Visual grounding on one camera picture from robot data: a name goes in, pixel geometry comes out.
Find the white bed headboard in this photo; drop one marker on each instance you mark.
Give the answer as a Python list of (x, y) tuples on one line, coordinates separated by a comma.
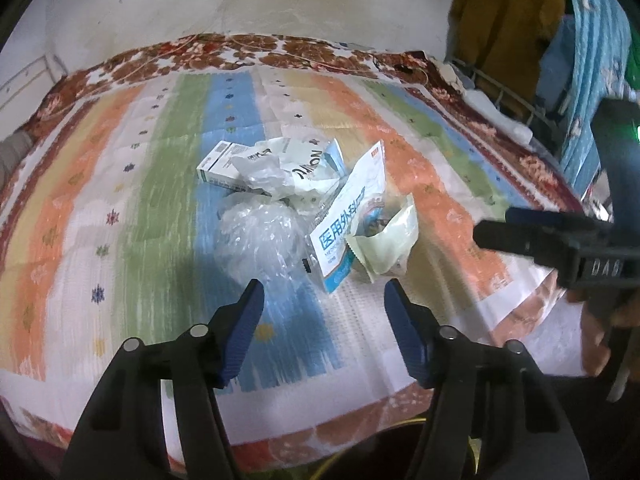
[(38, 76)]

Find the blue patterned hanging quilt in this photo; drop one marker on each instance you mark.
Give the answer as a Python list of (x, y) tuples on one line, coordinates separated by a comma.
[(602, 38)]

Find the grey rolled pillow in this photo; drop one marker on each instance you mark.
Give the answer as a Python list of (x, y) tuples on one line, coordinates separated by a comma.
[(13, 150)]

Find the pale green packaging bag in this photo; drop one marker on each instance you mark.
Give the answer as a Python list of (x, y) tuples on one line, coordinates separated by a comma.
[(383, 234)]

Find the clear plastic bag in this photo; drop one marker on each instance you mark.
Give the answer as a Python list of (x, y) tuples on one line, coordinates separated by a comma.
[(259, 237)]

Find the striped colourful bed mat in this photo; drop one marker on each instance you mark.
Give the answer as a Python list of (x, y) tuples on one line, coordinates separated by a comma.
[(116, 234)]

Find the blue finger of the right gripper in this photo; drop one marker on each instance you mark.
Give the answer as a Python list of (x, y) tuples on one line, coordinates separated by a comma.
[(544, 246), (562, 220)]

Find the mustard yellow hanging garment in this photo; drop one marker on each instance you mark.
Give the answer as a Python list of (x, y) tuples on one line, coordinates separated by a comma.
[(505, 40)]

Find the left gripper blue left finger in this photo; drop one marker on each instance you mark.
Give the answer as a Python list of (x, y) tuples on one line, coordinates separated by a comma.
[(235, 326)]

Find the person's right hand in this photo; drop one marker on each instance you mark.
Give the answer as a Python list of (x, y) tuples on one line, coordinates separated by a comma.
[(595, 353)]

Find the white pillow at bedside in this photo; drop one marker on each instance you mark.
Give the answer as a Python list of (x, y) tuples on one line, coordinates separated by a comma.
[(516, 131)]

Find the white printed plastic bag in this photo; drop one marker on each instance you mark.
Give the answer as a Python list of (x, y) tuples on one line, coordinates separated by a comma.
[(305, 173)]

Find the blue white mask box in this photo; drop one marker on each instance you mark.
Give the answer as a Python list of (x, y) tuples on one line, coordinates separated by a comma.
[(360, 197)]

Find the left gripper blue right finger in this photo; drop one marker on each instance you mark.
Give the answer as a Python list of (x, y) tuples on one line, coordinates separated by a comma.
[(411, 346)]

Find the brown floral bed blanket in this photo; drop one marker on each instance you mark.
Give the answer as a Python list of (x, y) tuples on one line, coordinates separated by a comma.
[(274, 433)]

